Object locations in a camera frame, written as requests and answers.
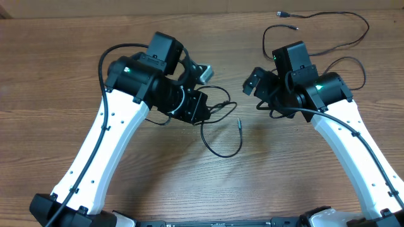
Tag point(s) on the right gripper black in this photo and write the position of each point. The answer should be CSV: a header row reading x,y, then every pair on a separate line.
x,y
263,87

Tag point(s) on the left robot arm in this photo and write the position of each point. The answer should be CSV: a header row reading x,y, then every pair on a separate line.
x,y
161,75

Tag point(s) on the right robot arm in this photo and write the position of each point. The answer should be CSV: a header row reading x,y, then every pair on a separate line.
x,y
327,103

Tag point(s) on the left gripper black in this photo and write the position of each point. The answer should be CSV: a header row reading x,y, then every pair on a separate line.
x,y
199,100

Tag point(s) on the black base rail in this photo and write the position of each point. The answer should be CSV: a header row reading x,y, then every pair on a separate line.
x,y
272,222

